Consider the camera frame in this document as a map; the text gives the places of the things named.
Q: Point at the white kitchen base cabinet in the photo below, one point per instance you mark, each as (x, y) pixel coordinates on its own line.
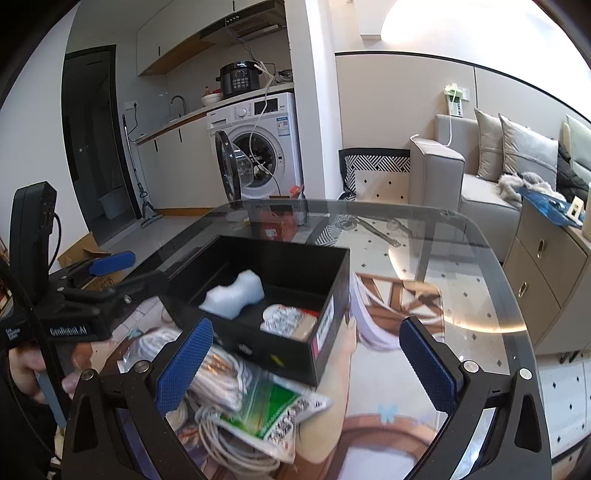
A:
(184, 157)

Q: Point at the red box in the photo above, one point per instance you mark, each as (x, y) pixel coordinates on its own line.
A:
(277, 226)

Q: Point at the bag of white brown laces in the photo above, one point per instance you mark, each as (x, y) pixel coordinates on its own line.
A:
(221, 374)

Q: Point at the black pressure cooker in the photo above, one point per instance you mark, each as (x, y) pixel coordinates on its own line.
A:
(238, 81)

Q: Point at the white foam piece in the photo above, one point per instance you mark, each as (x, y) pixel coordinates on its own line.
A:
(235, 295)

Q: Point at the cardboard box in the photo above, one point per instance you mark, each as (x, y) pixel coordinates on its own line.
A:
(85, 249)

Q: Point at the dark door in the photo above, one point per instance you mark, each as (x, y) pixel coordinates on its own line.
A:
(92, 138)

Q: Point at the beige sofa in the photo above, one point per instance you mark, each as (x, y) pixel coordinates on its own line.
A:
(443, 184)

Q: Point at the grey trash bin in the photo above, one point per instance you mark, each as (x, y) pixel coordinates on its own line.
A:
(111, 205)

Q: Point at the grey fur throw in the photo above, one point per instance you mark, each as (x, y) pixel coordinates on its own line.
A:
(512, 184)

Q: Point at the white upper kitchen cabinet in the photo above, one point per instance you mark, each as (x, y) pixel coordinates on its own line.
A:
(166, 41)

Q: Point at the white wall socket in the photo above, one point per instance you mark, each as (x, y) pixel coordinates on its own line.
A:
(131, 105)

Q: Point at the grey sofa cushion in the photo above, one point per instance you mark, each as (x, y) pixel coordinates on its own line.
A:
(526, 147)

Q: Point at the person's left hand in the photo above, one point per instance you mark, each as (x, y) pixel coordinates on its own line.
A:
(25, 374)

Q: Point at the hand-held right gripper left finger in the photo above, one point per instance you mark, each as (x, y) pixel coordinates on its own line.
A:
(184, 369)

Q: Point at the blue packet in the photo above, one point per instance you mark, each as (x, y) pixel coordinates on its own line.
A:
(545, 205)

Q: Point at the flat mop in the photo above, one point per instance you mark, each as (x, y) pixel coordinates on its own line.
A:
(150, 214)

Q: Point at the beige sofa cushion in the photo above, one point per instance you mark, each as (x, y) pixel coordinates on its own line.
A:
(490, 143)

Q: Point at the beige drawer cabinet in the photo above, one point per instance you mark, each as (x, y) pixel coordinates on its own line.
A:
(540, 277)

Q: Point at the white small-parts packet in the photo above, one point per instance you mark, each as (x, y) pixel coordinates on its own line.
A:
(279, 318)

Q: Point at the white power strip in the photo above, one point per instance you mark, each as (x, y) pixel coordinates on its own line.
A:
(455, 106)

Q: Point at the brown flat packet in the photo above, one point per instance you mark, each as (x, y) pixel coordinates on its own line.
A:
(304, 330)

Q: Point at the black jacket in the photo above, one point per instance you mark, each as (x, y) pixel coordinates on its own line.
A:
(570, 177)

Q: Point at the black storage box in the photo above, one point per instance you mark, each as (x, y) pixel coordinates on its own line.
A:
(277, 353)

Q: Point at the diamond-patterned floor rug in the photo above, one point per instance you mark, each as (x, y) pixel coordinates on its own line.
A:
(383, 184)

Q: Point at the pale sofa cushion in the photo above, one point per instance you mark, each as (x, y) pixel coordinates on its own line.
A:
(577, 136)

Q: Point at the green printed packet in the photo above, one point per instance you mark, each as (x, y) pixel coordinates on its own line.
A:
(268, 406)

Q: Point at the red white bowl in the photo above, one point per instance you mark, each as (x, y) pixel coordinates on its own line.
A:
(211, 99)

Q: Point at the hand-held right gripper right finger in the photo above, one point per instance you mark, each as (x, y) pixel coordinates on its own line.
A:
(425, 369)

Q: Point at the person's left forearm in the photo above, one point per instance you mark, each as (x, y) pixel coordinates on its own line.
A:
(18, 429)

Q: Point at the kitchen faucet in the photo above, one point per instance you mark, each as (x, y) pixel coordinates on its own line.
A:
(185, 108)

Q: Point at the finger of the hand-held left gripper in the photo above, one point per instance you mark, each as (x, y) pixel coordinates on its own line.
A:
(113, 264)
(138, 285)

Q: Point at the range hood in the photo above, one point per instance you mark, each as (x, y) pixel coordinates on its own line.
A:
(251, 25)

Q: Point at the white washing machine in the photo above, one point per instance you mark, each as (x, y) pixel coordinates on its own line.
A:
(277, 152)

